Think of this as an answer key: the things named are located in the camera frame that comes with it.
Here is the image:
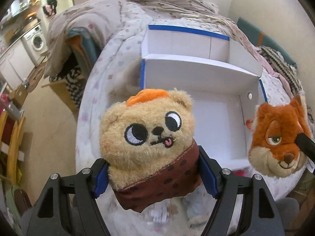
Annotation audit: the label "orange fox plush toy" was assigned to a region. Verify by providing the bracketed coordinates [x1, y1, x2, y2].
[248, 94, 312, 178]

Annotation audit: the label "tan bear plush toy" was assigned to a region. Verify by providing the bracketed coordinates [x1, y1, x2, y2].
[99, 89, 201, 213]

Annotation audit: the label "black white knitted throw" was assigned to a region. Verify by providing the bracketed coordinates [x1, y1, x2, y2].
[258, 45, 304, 96]

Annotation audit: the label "yellow wooden chair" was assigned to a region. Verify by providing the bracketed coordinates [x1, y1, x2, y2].
[1, 110, 26, 185]

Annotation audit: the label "blue white cardboard box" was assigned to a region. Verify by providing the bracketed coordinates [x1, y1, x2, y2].
[140, 25, 267, 171]

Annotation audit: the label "teal cushion with orange stripe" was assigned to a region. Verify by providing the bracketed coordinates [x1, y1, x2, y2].
[237, 17, 297, 68]

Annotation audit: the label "brown cardboard box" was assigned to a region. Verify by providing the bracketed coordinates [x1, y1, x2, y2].
[8, 84, 28, 107]

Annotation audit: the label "brown floor mat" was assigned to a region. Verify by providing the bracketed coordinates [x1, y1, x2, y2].
[27, 62, 46, 93]

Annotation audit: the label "floral white bed quilt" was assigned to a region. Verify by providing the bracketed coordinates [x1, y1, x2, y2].
[75, 3, 307, 236]

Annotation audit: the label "white kitchen cabinet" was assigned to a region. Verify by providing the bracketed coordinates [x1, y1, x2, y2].
[1, 40, 34, 89]

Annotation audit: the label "white washing machine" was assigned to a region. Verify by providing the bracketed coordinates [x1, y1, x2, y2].
[22, 24, 47, 66]

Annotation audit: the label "beige patterned blanket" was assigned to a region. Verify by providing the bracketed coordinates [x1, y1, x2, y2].
[44, 0, 251, 77]

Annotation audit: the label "black hanging clothes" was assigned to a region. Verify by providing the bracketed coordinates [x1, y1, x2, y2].
[42, 0, 58, 18]

